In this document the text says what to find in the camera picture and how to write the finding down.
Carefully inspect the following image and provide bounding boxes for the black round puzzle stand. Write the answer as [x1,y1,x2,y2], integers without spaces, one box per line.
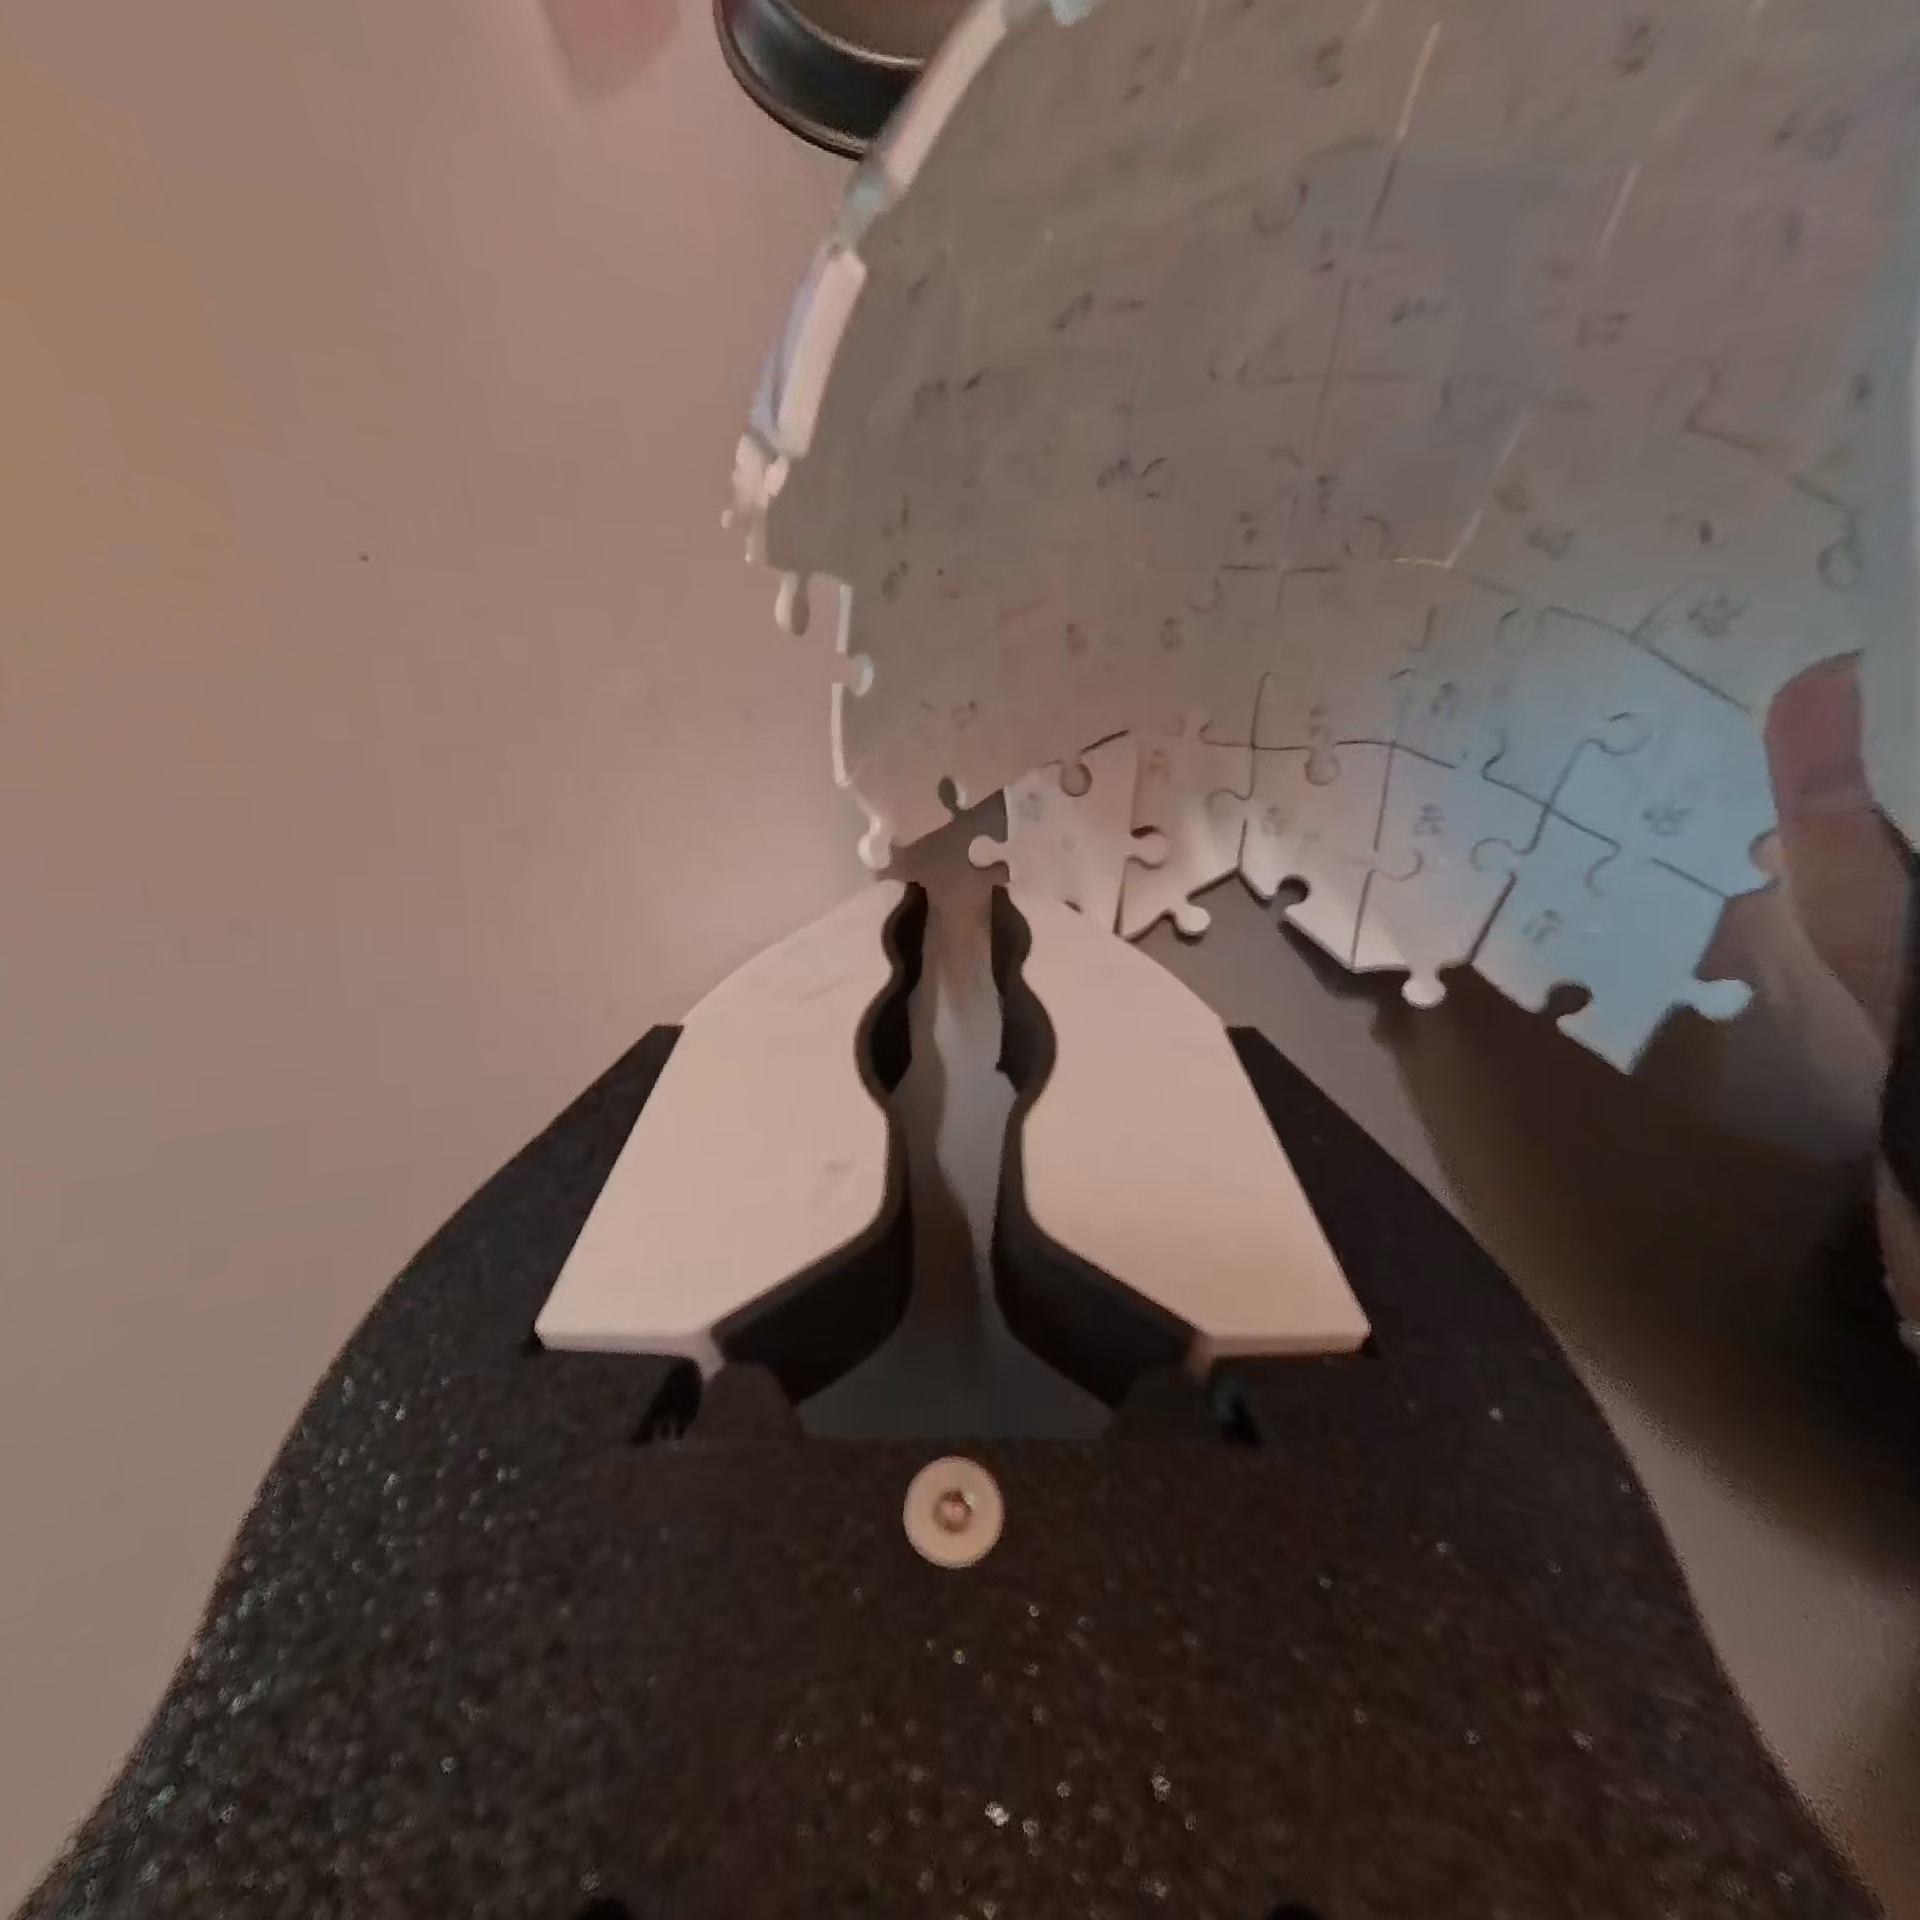
[718,0,940,161]

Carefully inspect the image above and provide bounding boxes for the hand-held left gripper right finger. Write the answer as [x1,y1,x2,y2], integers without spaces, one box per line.
[989,888,1373,1412]

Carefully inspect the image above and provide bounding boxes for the partly built white puzzle ball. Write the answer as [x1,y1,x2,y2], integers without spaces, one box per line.
[719,0,1920,1074]

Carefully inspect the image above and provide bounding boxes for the curved white puzzle piece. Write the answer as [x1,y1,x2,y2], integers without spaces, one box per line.
[862,780,1011,1202]

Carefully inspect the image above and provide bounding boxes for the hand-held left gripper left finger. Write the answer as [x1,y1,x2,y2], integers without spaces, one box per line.
[535,883,917,1408]

